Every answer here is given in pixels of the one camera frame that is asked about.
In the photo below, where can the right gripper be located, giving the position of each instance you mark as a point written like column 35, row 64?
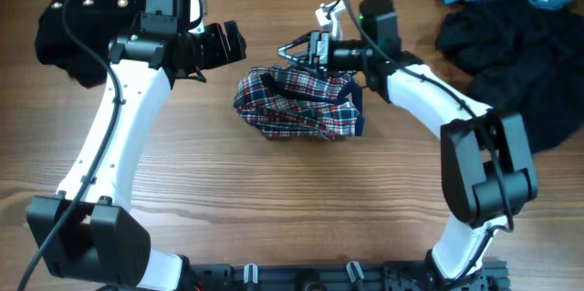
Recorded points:
column 315, row 52

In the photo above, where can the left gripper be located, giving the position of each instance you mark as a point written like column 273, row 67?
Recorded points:
column 220, row 55

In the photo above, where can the red blue plaid garment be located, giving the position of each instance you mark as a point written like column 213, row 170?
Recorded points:
column 285, row 103

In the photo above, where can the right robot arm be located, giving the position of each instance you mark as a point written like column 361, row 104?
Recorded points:
column 487, row 168

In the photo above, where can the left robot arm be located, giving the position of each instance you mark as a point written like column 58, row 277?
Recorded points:
column 85, row 230

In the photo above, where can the black knit garment with buttons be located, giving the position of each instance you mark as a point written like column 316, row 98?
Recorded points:
column 94, row 23

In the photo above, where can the black mesh garment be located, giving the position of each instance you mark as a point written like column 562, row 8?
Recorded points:
column 522, row 58

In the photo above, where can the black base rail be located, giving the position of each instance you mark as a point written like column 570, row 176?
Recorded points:
column 389, row 276

